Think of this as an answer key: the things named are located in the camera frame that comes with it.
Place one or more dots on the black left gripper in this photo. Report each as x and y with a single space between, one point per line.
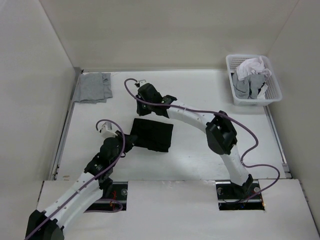
130 140

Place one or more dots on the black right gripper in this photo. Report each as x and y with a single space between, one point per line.
140 111

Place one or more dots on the black tank top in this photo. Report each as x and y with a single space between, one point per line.
152 135

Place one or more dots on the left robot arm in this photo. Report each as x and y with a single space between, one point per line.
93 184

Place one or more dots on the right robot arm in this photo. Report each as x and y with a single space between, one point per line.
220 133

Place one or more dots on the folded grey tank top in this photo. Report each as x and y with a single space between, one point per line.
93 88

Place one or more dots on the grey crumpled garment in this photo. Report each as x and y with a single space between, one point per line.
250 87

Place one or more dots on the white crumpled garment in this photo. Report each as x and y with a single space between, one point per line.
252 66

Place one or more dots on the white plastic laundry basket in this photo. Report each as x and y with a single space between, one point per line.
270 92

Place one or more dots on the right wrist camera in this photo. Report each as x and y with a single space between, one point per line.
140 83

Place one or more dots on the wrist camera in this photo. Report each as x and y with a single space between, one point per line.
107 131
140 83

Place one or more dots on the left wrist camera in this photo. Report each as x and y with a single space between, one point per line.
107 131

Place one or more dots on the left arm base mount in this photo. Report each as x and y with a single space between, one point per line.
112 200

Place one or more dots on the aluminium table edge rail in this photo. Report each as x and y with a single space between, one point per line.
61 141

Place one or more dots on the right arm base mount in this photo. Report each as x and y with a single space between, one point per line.
230 199

